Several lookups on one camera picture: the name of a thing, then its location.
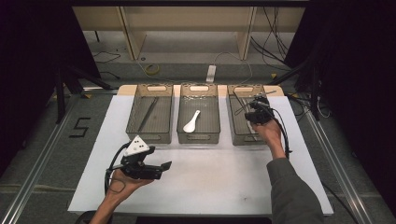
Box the yellow cable coil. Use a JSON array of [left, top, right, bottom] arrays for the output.
[[145, 63, 161, 76]]

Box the bundle of black cables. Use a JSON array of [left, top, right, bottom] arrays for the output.
[[250, 6, 300, 73]]

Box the black chopstick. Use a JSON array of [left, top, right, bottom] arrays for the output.
[[137, 96, 159, 133]]

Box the black metal stand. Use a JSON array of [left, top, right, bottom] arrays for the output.
[[270, 55, 321, 120], [54, 64, 113, 124]]

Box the smoky clear plastic bin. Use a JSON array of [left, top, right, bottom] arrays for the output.
[[226, 84, 279, 147], [125, 83, 174, 145], [176, 83, 221, 145]]

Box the right hand-held gripper cable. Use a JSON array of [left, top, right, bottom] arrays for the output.
[[233, 91, 293, 161]]

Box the white ceramic spoon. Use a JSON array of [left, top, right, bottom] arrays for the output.
[[182, 109, 202, 134]]

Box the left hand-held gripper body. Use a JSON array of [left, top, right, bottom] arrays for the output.
[[120, 134, 163, 181]]

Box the thin black floor cable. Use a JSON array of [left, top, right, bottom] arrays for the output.
[[92, 50, 121, 80]]

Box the beige wooden shelf unit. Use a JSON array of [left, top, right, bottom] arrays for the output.
[[73, 6, 306, 62]]

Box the hand-held gripper cable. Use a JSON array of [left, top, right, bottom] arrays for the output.
[[233, 91, 293, 161], [104, 142, 131, 195]]

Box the left hand-held gripper cable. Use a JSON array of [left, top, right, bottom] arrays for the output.
[[104, 142, 131, 195]]

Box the person's right hand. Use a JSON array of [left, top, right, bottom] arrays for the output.
[[251, 119, 283, 146]]

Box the person's left hand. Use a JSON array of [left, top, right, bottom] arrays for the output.
[[106, 168, 155, 203]]

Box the metal floor rail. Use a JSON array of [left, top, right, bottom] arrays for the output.
[[0, 92, 78, 224], [303, 108, 375, 224]]

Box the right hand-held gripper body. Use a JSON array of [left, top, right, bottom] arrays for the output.
[[244, 90, 277, 125]]

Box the black curtain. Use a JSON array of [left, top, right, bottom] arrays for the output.
[[0, 0, 102, 175], [284, 0, 396, 206]]

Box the white power strip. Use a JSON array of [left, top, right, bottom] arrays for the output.
[[205, 64, 217, 84]]

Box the white floor cable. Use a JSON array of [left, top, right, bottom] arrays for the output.
[[214, 50, 253, 85]]

